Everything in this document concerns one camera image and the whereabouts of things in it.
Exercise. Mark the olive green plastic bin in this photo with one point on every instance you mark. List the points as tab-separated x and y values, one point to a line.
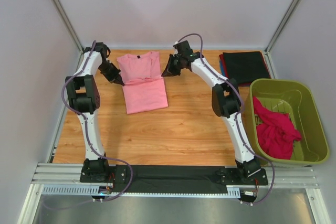
295	99

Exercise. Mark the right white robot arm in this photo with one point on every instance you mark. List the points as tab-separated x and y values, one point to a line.
226	102

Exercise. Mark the folded blue t-shirt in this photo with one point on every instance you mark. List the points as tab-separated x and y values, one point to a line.
223	71

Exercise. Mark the magenta t-shirt in bin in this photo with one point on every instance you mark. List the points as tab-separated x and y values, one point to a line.
276	133

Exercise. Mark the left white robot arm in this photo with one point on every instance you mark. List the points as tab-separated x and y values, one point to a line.
80	95

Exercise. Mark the pink t-shirt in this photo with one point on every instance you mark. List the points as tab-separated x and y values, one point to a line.
144	87

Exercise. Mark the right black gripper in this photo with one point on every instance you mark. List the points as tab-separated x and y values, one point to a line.
170	64

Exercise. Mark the left aluminium frame post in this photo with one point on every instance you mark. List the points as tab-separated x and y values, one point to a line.
65	19

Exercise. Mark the aluminium frame post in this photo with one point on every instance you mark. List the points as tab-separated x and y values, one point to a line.
284	21
65	19

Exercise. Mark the right aluminium frame post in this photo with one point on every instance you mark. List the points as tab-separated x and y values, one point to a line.
284	21

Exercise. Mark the slotted grey cable duct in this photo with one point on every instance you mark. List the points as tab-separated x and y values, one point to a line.
88	190

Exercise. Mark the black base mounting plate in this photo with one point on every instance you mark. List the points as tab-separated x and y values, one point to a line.
173	179

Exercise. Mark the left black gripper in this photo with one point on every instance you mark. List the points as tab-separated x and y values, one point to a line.
113	75

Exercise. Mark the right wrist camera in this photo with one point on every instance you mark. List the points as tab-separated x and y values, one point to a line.
176	46

